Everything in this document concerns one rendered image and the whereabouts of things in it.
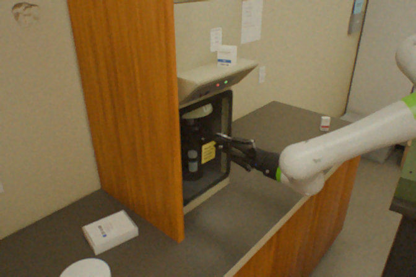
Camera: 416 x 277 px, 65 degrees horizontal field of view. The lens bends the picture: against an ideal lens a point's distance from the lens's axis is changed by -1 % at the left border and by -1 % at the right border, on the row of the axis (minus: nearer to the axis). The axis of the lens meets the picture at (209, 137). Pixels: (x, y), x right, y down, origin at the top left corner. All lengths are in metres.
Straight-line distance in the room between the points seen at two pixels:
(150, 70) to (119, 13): 0.19
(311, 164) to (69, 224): 0.91
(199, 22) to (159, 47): 0.23
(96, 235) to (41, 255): 0.19
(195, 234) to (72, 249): 0.43
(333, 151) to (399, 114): 0.19
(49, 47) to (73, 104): 0.23
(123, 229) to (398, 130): 0.92
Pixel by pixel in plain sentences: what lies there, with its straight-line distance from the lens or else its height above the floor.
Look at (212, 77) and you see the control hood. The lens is 0.99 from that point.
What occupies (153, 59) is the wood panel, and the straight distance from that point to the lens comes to 0.92.
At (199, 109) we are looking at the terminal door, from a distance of 1.14.
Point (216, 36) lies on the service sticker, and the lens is 1.15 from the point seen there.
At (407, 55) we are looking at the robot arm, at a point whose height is 1.59.
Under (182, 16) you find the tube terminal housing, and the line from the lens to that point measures 1.03.
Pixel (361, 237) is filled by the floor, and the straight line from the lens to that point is 2.81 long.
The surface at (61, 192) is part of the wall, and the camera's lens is 1.47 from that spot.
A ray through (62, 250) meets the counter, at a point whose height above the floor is 0.94.
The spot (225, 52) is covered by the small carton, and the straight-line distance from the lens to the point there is 1.09.
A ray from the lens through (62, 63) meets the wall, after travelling 1.31.
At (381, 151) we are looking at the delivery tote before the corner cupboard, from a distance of 3.77.
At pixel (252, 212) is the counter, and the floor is 0.94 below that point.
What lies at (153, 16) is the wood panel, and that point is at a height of 1.69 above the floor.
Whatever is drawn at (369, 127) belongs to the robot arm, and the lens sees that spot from 0.95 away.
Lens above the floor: 1.80
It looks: 27 degrees down
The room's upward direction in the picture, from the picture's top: straight up
